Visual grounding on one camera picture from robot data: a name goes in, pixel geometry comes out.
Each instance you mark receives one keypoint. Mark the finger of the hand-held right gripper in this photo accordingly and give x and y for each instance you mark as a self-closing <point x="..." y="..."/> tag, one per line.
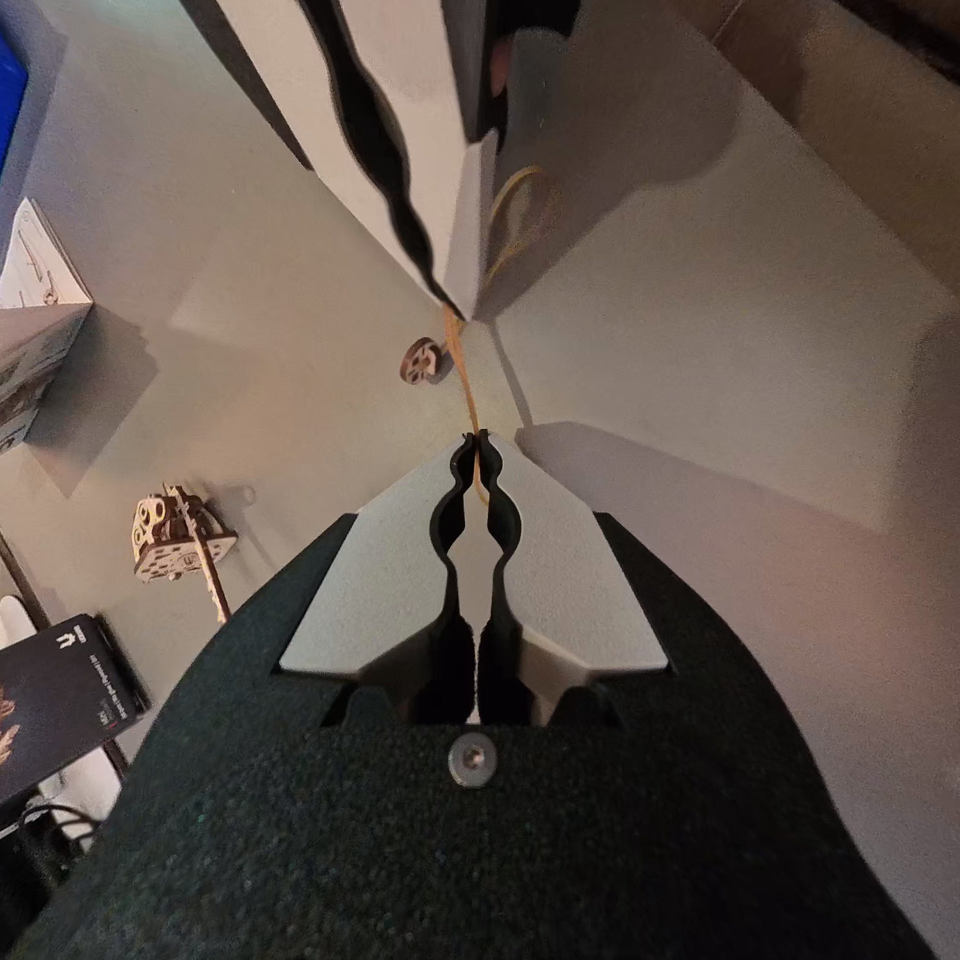
<point x="469" y="225"/>
<point x="300" y="105"/>

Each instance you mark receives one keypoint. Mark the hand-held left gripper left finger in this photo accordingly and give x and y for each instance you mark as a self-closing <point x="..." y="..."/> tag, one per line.
<point x="375" y="585"/>

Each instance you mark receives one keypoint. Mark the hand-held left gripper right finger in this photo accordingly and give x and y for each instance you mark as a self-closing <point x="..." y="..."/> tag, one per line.
<point x="577" y="592"/>

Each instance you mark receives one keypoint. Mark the tan rubber band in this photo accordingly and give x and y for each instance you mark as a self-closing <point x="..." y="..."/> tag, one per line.
<point x="471" y="405"/>
<point x="501" y="196"/>

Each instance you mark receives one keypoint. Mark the wooden mechanical model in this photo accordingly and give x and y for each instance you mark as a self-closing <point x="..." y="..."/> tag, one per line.
<point x="169" y="540"/>

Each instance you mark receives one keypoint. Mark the person's right hand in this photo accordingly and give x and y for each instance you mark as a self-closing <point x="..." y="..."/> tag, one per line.
<point x="498" y="67"/>

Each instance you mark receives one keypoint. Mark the small wooden wheel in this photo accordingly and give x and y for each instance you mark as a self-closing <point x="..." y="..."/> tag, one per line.
<point x="424" y="361"/>

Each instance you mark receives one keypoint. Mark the blue panel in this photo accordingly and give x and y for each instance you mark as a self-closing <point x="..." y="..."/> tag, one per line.
<point x="11" y="82"/>

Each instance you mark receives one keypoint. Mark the white cardboard box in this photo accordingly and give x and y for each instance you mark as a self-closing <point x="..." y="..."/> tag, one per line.
<point x="41" y="262"/>

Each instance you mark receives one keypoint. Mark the black printed box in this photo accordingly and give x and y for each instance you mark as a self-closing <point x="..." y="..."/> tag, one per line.
<point x="67" y="697"/>

